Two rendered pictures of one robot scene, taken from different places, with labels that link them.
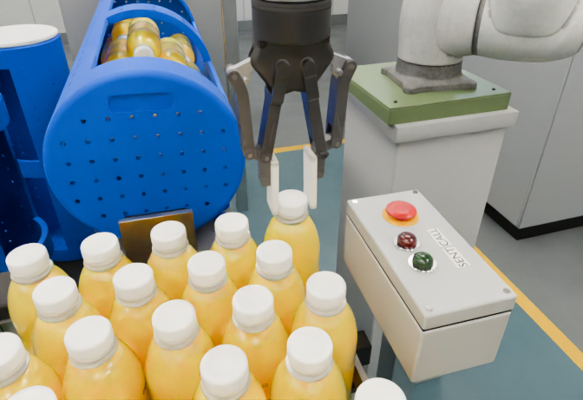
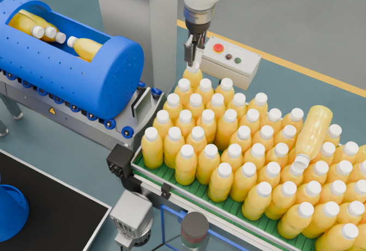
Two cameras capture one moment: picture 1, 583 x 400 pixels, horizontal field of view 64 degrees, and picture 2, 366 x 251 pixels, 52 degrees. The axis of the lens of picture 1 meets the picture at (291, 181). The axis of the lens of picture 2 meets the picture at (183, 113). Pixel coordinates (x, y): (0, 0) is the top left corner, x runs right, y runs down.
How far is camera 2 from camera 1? 0.96 m
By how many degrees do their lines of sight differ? 42
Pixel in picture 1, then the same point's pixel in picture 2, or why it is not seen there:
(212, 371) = (231, 116)
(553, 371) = not seen: hidden behind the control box
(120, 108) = (115, 70)
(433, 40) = not seen: outside the picture
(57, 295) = (178, 132)
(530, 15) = not seen: outside the picture
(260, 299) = (219, 96)
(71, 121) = (104, 86)
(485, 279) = (252, 55)
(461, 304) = (254, 66)
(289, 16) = (207, 24)
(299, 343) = (238, 98)
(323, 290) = (227, 84)
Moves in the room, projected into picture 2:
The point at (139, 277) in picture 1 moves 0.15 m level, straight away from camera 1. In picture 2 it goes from (187, 113) to (144, 99)
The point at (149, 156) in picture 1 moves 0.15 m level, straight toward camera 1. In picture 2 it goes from (123, 79) to (163, 95)
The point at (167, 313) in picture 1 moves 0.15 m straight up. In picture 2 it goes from (206, 115) to (211, 87)
